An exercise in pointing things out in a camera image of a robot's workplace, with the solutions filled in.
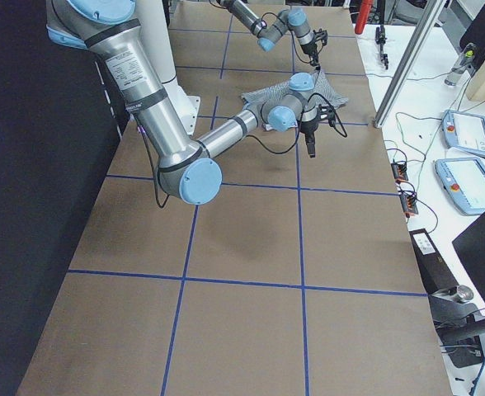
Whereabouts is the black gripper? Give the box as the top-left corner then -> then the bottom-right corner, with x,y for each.
299,29 -> 328,70
299,104 -> 337,158

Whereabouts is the striped polo shirt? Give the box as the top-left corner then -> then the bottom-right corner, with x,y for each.
241,69 -> 348,132

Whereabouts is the black folded tripod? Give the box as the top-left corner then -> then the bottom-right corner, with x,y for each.
375,0 -> 389,70

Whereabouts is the red cylinder object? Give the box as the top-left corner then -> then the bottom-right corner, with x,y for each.
355,0 -> 374,35

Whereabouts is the orange connector block upper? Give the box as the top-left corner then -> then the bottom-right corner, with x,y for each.
390,162 -> 408,183

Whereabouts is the orange connector block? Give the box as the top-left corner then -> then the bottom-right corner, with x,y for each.
399,191 -> 418,219
390,162 -> 408,183

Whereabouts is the orange connector block lower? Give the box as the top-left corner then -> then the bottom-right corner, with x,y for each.
399,191 -> 418,219

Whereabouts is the clear water bottle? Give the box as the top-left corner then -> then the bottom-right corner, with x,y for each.
444,42 -> 478,87

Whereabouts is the upper teach pendant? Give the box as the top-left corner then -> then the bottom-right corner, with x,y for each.
441,110 -> 485,158

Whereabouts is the teach pendant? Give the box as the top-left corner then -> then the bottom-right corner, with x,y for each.
434,157 -> 485,215
441,110 -> 485,158

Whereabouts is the lower teach pendant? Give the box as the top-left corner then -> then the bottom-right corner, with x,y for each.
434,157 -> 485,215

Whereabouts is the black box with label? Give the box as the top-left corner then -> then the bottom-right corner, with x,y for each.
409,229 -> 459,295

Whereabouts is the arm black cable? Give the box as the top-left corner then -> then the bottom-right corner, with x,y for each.
139,92 -> 349,209

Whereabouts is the aluminium frame post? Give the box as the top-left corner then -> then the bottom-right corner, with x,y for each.
374,0 -> 445,128

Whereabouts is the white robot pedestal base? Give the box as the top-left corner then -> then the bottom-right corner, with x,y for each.
135,0 -> 200,135

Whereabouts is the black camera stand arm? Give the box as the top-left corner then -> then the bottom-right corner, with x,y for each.
428,285 -> 485,369

